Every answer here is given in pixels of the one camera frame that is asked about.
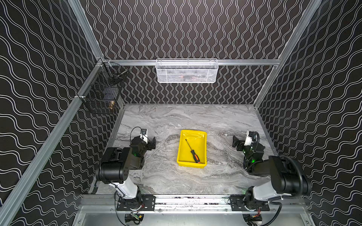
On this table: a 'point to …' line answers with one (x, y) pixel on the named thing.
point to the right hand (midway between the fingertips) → (243, 137)
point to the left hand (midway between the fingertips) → (152, 137)
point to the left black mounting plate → (146, 202)
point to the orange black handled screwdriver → (195, 157)
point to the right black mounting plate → (237, 204)
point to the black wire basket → (102, 94)
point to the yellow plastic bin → (197, 140)
